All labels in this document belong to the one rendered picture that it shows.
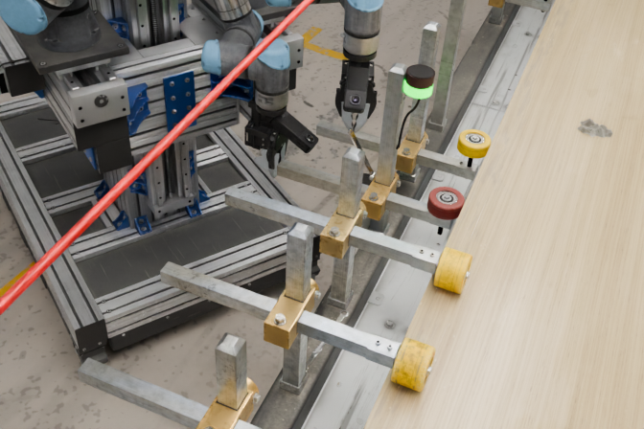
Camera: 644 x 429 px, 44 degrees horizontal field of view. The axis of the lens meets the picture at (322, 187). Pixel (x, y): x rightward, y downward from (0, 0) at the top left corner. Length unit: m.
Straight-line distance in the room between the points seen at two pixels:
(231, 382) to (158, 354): 1.39
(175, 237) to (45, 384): 0.60
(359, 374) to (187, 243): 1.04
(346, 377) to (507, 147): 0.68
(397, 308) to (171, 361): 0.93
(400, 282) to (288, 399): 0.49
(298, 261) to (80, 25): 0.92
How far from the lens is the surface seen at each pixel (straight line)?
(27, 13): 1.85
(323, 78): 3.87
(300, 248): 1.34
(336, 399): 1.74
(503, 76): 2.83
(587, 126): 2.13
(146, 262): 2.60
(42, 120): 3.29
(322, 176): 1.87
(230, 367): 1.21
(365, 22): 1.62
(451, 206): 1.77
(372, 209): 1.81
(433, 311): 1.54
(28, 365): 2.68
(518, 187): 1.87
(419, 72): 1.68
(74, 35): 2.02
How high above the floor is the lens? 2.04
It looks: 40 degrees down
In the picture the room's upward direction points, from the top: 4 degrees clockwise
